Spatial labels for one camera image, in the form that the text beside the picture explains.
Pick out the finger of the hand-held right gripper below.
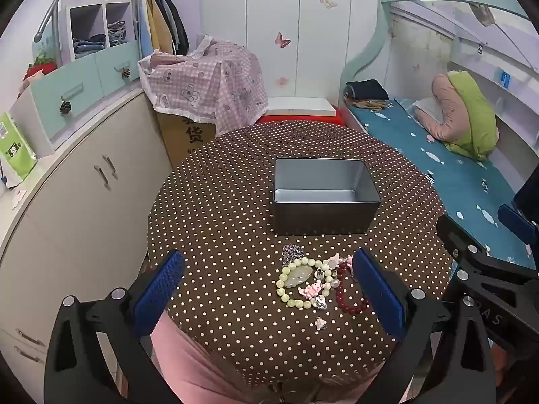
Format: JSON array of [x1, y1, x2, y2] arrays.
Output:
[[436, 214, 539, 283], [498, 204, 538, 245]]

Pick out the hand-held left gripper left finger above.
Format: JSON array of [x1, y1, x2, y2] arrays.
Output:
[[44, 250, 186, 404]]

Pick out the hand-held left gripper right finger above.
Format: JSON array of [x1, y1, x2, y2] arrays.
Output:
[[353, 248, 498, 404]]

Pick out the red bead bracelet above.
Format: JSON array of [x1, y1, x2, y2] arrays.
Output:
[[335, 261, 372, 315]]

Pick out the white shell coin charm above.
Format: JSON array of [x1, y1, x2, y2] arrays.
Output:
[[324, 254, 353, 271]]

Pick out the pink charm bracelet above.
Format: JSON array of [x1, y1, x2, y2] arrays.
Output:
[[297, 266, 342, 311]]

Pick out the grey metal tin box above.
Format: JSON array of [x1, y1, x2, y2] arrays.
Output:
[[269, 158, 382, 236]]

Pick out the green bead bracelet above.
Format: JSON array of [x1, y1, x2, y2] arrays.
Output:
[[276, 258, 326, 309]]

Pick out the dark cloth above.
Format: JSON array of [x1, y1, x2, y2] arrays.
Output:
[[514, 172, 539, 220]]

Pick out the teal printed bed sheet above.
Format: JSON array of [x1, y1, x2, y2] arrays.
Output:
[[347, 99, 537, 270]]

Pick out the pink pants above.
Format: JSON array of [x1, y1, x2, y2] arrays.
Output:
[[149, 309, 382, 404]]

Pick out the brown polka dot tablecloth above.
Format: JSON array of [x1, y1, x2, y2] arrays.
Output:
[[147, 124, 457, 388]]

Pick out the beige cabinet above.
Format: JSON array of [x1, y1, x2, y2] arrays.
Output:
[[0, 82, 178, 404]]

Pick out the pink quilt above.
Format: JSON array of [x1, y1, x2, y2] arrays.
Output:
[[415, 73, 500, 154]]

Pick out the white pillow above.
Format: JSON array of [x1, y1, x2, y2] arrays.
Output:
[[412, 97, 447, 125]]

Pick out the folded tan clothes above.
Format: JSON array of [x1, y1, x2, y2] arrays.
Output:
[[347, 99, 390, 112]]

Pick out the cardboard box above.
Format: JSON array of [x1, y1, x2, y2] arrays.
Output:
[[157, 109, 217, 169]]

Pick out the folded black clothes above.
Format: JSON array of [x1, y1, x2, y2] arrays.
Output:
[[344, 79, 390, 102]]

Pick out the red stool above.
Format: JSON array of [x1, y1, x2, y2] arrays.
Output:
[[256, 107, 348, 129]]

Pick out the white board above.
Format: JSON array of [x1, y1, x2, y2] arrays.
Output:
[[265, 97, 337, 116]]

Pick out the mint green bunk bed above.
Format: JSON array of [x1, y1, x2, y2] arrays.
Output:
[[339, 0, 539, 270]]

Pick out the green paper bag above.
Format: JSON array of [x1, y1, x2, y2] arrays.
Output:
[[0, 111, 38, 188]]

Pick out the brown hanging pouch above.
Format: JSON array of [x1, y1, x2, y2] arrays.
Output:
[[469, 3, 497, 27]]

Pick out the pink checkered cloth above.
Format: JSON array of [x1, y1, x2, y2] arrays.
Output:
[[138, 34, 269, 125]]

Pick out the mint green drawer unit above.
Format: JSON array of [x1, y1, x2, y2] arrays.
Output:
[[29, 40, 141, 144]]

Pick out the red fabric item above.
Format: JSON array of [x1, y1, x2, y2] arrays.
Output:
[[23, 62, 57, 80]]

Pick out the folded dark blue jeans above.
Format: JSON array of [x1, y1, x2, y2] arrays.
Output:
[[72, 34, 107, 55]]

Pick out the hanging black garment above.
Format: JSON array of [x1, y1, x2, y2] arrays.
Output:
[[164, 0, 190, 55]]

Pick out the folded light blue jeans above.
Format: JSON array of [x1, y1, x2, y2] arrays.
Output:
[[106, 20, 127, 47]]

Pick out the hanging yellow garment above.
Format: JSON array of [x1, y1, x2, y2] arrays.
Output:
[[143, 0, 175, 55]]

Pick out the hanging blue garment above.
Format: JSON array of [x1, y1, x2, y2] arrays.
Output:
[[131, 0, 154, 57]]

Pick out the hanging dark green garment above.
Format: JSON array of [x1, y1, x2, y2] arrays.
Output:
[[154, 0, 180, 53]]

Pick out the white shelf unit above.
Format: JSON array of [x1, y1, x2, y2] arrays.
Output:
[[63, 0, 169, 62]]

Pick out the white wardrobe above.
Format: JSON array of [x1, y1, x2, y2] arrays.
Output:
[[198, 0, 382, 102]]

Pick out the grey metal handrail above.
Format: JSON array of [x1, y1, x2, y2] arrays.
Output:
[[34, 0, 83, 43]]

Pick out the silver chain jade pendant necklace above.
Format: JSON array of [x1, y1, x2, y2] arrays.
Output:
[[281, 243, 316, 289]]

